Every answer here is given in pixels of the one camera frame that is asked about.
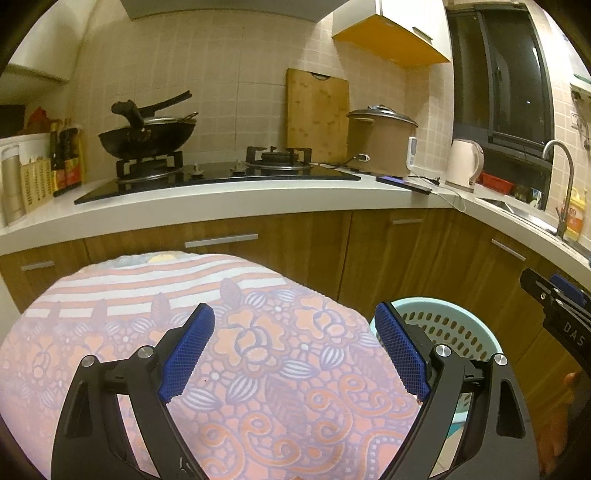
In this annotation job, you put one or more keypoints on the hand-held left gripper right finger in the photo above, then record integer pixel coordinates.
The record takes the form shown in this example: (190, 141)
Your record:
(401, 350)

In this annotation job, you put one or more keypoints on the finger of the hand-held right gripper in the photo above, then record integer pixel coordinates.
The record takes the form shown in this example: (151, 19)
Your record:
(572, 293)
(538, 286)

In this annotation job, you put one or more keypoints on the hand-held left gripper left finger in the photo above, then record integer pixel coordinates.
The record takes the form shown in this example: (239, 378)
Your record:
(187, 355)

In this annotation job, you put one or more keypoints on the light blue plastic basket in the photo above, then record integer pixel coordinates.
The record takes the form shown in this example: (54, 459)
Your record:
(443, 323)

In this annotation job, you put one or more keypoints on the person's right hand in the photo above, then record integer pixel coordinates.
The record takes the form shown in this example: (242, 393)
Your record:
(556, 424)

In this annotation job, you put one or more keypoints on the yellow detergent bottle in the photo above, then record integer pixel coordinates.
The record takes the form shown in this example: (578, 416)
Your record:
(575, 217)

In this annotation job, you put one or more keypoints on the steel sink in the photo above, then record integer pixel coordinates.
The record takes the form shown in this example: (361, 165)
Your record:
(517, 210)

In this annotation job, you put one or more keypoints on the floral patterned cloth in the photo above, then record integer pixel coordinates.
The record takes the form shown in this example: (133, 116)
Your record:
(277, 332)

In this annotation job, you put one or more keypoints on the red plastic container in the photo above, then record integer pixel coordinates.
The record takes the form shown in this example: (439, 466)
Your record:
(496, 182)

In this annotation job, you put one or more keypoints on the steel kitchen faucet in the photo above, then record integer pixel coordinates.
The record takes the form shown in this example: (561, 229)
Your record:
(567, 175)

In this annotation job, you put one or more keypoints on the white electric kettle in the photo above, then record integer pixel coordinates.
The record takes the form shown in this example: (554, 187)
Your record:
(464, 166)

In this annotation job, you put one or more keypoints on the dark smartphone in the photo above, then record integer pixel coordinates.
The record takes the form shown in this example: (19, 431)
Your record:
(406, 183)

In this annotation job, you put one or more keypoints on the black glass gas stove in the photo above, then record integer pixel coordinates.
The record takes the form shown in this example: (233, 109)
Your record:
(217, 177)

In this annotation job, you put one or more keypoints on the white kitchen timer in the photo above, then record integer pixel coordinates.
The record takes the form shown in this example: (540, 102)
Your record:
(412, 150)

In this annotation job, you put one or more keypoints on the beige rice cooker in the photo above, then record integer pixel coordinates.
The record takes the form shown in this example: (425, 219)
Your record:
(378, 143)

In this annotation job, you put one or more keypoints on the dark window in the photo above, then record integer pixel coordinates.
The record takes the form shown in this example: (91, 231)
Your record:
(503, 78)

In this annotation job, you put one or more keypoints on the black wok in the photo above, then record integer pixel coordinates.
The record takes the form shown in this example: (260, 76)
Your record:
(143, 143)

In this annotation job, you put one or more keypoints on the dark sauce bottle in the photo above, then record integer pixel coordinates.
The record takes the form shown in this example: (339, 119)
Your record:
(58, 170)
(75, 161)

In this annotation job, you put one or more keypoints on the beige canister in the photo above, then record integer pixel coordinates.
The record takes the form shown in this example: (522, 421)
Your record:
(11, 184)

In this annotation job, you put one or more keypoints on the wooden cutting board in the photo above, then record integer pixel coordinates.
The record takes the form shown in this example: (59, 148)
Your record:
(316, 115)

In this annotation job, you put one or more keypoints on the red cloth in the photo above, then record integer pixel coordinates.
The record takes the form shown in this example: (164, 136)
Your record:
(38, 121)

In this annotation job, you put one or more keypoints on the white wall cabinet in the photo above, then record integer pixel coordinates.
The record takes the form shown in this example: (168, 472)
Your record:
(46, 64)
(392, 27)

